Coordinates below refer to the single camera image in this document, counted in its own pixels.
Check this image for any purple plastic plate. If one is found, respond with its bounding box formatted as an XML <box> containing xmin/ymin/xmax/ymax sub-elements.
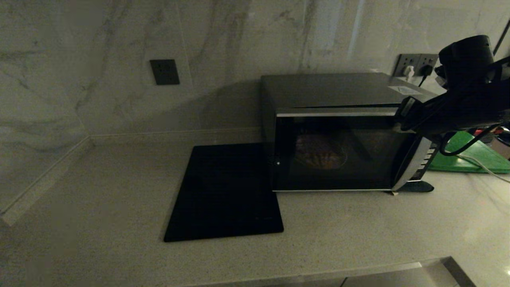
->
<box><xmin>294</xmin><ymin>134</ymin><xmax>348</xmax><ymax>171</ymax></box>

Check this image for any silver black microwave oven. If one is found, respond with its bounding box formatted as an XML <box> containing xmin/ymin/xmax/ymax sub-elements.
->
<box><xmin>260</xmin><ymin>73</ymin><xmax>443</xmax><ymax>193</ymax></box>

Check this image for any black power plug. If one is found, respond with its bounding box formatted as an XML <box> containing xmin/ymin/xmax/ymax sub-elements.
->
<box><xmin>418</xmin><ymin>65</ymin><xmax>434</xmax><ymax>87</ymax></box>

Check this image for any black foam pad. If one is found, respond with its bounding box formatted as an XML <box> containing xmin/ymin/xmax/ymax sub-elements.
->
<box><xmin>384</xmin><ymin>181</ymin><xmax>435</xmax><ymax>196</ymax></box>

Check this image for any green plastic cutting board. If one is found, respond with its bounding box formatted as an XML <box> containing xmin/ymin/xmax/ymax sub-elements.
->
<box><xmin>430</xmin><ymin>131</ymin><xmax>510</xmax><ymax>174</ymax></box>

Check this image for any white cabinet front panel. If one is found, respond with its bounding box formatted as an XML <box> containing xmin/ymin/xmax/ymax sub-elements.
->
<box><xmin>341</xmin><ymin>264</ymin><xmax>465</xmax><ymax>287</ymax></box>

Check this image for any black glass induction cooktop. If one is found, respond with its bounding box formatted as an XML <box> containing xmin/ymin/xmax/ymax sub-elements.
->
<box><xmin>163</xmin><ymin>143</ymin><xmax>284</xmax><ymax>242</ymax></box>

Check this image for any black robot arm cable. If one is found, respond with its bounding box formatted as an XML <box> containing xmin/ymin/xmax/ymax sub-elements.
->
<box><xmin>438</xmin><ymin>123</ymin><xmax>503</xmax><ymax>157</ymax></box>

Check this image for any dark double wall socket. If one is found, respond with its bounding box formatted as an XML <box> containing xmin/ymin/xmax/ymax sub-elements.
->
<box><xmin>394</xmin><ymin>53</ymin><xmax>440</xmax><ymax>77</ymax></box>

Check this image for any white power cable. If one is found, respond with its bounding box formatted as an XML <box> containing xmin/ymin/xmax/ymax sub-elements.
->
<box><xmin>458</xmin><ymin>153</ymin><xmax>510</xmax><ymax>184</ymax></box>

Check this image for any dark single wall socket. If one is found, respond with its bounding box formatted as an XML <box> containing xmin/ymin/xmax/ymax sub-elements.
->
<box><xmin>149</xmin><ymin>59</ymin><xmax>180</xmax><ymax>85</ymax></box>

